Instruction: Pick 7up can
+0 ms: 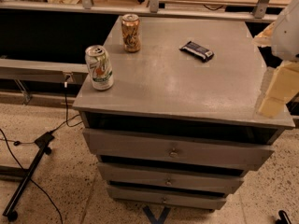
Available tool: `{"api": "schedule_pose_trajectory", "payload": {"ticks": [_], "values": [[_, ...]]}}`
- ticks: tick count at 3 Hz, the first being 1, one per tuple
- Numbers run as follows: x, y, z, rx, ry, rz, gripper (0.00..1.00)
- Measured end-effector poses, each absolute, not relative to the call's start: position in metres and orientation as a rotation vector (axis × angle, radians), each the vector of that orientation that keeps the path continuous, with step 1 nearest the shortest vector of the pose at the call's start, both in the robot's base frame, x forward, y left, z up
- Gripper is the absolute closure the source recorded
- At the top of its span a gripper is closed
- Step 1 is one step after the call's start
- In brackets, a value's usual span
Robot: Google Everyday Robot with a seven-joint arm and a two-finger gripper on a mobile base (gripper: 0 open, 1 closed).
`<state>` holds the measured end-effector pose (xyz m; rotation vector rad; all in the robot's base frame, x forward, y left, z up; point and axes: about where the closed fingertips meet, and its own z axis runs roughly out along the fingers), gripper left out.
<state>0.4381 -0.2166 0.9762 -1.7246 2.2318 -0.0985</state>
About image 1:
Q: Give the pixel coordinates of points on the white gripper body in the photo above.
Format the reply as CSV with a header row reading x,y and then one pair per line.
x,y
287,34

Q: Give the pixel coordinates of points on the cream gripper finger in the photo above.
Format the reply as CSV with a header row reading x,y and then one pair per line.
x,y
283,86
264,38

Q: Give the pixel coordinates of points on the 7up soda can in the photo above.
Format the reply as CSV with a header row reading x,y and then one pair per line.
x,y
99,66

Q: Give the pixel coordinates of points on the brown gold soda can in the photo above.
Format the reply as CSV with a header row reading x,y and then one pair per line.
x,y
130,32

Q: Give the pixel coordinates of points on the middle grey drawer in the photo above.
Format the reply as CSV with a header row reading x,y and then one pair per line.
x,y
169,178

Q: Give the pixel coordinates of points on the grey drawer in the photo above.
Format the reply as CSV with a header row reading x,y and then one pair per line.
x,y
169,178
150,147
165,197

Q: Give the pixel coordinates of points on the grey drawer cabinet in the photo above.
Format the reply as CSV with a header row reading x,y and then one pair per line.
x,y
164,91

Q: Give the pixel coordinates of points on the bottom grey drawer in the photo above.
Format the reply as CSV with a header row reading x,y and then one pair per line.
x,y
165,197

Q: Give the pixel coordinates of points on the top grey drawer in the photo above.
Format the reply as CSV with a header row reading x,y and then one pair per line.
x,y
150,147

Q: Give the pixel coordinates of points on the black stand leg with wheels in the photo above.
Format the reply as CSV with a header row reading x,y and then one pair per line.
x,y
24,175

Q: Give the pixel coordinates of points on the grey shelf frame rail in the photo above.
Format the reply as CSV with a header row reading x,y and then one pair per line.
x,y
228,10

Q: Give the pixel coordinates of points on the grey metal rail bench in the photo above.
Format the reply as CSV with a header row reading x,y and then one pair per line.
x,y
42,71

